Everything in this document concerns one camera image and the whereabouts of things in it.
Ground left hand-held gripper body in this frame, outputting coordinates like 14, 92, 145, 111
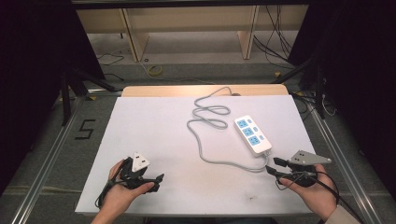
120, 151, 157, 190

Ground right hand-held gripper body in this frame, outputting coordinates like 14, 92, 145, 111
279, 149, 332, 188

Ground white power strip blue sockets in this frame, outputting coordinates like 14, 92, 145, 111
233, 115, 273, 158

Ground grey power strip cable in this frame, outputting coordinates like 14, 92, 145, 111
186, 86, 271, 174

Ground person's left hand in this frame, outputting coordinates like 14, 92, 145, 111
102, 160, 155, 216

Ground person's right hand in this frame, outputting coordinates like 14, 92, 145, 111
278, 163, 339, 222

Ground white board mat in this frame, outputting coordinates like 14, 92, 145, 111
75, 94, 318, 217

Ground black metal stand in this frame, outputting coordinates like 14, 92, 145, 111
60, 66, 123, 127
273, 55, 329, 120

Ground black curtain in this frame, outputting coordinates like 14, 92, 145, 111
288, 0, 396, 200
0, 0, 106, 195

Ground light wooden shelf unit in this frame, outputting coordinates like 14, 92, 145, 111
76, 4, 310, 63

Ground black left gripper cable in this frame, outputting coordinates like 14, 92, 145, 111
94, 158, 132, 209

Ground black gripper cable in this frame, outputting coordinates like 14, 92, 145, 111
94, 158, 132, 209
275, 170, 365, 224

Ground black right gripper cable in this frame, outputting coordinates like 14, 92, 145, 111
275, 170, 365, 224

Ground aluminium floor rail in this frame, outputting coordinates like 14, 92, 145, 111
10, 95, 87, 224
307, 98, 385, 224

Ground thin white cable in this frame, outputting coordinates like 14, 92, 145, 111
321, 92, 338, 117

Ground thin black floor cable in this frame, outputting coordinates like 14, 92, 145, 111
96, 51, 126, 82

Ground bundle of black hanging cables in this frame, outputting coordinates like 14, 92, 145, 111
252, 4, 297, 69

